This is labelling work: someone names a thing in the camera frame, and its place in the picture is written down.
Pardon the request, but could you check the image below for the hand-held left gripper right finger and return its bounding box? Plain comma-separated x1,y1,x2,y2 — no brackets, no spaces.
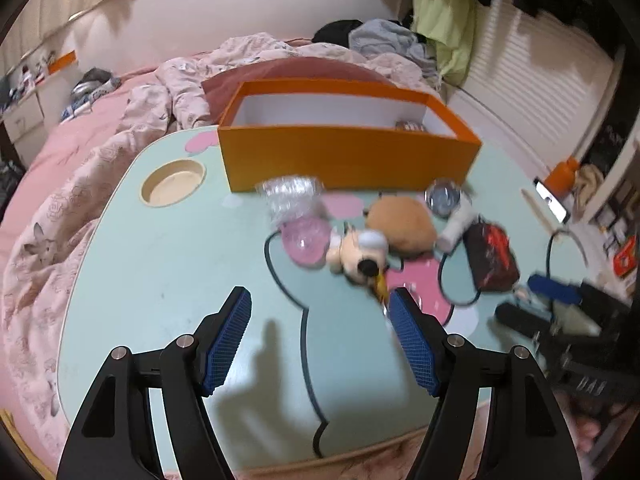
388,287,584,480

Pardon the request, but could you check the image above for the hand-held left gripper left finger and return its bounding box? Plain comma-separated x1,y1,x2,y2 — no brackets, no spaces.
56,286,253,480

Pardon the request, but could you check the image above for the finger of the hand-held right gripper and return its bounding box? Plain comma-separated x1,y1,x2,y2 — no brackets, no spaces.
528,272,627,322
494,302,602,357

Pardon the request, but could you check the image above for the small white object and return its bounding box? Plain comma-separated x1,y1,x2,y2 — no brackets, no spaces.
552,301,602,337

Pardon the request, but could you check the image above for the dark red mahjong tile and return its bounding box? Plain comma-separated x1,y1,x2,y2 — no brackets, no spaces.
462,221,521,293

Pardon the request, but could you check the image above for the white plush doll keychain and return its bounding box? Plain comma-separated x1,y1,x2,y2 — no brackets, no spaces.
325,225,392,307

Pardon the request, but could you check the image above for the white squeeze tube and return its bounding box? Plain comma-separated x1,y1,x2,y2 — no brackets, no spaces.
434,199,473,253

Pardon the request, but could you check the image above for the brown plush toy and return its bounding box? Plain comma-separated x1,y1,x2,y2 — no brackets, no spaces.
364,195,436,253

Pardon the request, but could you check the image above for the pink translucent capsule half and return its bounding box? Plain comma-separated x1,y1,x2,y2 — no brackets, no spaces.
281,217,333,267

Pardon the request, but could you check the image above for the round silver blue case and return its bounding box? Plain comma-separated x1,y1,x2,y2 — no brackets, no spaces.
425,179,463,218

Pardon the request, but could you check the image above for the clear crinkled plastic ball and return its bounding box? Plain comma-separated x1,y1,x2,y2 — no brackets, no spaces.
255,175,326,226

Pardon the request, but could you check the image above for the orange cardboard box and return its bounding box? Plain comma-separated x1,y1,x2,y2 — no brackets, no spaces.
217,79,483,195

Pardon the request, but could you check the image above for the person's right hand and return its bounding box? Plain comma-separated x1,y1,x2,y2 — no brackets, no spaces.
552,391,632,461

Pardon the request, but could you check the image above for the red packet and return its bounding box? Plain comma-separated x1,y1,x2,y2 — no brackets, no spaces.
614,237,640,278

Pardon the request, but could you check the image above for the smartphone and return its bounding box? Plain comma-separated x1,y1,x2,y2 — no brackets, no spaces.
533,176,571,224

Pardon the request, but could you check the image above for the beige cloth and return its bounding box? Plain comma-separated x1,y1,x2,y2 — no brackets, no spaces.
574,164,606,211

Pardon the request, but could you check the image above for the orange bottle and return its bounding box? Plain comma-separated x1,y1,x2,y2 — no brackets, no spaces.
544,157,581,200

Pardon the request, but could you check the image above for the white slatted panel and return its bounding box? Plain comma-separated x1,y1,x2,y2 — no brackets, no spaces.
465,0,618,171

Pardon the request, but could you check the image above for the pink bed sheet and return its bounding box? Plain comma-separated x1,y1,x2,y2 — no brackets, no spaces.
27,50,221,196

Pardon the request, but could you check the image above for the patterned clothing pile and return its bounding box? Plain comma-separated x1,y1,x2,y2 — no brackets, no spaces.
60,66,122,122

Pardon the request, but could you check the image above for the yellow-green cloth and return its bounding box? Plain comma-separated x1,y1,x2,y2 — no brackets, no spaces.
411,0,477,86

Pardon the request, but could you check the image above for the pile of clothes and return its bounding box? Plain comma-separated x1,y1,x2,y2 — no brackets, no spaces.
348,19,441,86

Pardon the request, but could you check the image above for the white drawer cabinet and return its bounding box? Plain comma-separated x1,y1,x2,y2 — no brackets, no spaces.
0,87,46,143

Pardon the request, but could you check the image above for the black garment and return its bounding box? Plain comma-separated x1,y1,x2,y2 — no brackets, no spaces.
312,19,366,47

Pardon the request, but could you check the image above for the white padded headboard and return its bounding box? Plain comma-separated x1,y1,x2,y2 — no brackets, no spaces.
65,0,416,81

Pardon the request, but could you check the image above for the orange cardboard piece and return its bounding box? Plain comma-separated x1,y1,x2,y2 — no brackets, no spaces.
47,50,77,73

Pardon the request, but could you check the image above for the black cable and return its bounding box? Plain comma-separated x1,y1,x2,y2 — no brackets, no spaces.
438,226,590,307

